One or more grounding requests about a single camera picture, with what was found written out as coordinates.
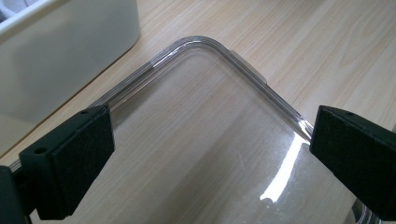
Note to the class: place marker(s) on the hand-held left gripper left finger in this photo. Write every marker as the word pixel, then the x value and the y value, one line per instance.
pixel 68 161

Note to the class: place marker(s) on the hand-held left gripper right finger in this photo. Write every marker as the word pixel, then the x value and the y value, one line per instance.
pixel 358 155

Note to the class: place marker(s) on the clear plastic lid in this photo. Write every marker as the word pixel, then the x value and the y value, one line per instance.
pixel 202 124

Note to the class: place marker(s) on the white divided storage box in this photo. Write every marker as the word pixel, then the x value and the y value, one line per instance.
pixel 62 62

